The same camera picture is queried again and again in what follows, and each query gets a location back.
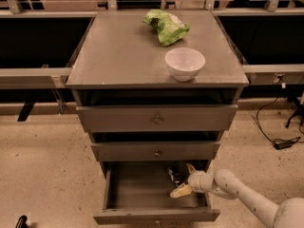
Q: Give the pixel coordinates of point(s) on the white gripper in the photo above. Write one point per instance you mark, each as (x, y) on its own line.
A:
(197, 180)

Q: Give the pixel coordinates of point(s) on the silver blue redbull can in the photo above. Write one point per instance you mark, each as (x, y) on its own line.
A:
(174, 175)

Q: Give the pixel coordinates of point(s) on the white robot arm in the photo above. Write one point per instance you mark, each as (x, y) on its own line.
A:
(225, 184)

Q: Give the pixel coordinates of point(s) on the bottom grey open drawer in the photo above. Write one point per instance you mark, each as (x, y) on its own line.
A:
(139, 191)

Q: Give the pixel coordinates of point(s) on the middle grey drawer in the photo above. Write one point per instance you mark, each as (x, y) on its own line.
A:
(154, 151)

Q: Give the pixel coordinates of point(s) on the top grey drawer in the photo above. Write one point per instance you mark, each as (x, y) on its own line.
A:
(135, 118)

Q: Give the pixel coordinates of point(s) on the grey drawer cabinet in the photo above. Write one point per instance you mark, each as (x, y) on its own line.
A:
(122, 63)

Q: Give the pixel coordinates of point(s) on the white ceramic bowl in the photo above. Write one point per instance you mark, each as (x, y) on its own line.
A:
(184, 63)

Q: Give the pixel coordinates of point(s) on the green chip bag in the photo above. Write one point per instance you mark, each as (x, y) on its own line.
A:
(169, 27)

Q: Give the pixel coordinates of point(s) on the black object bottom left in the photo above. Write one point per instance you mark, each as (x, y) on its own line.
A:
(22, 222)

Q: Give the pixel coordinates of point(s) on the grey metal rail right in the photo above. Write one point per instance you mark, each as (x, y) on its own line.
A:
(262, 75)

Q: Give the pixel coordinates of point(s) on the grey metal rail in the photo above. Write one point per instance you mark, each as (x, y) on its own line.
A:
(262, 75)
(34, 78)

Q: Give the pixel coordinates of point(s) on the grey metal rail left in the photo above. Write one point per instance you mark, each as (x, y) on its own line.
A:
(34, 78)

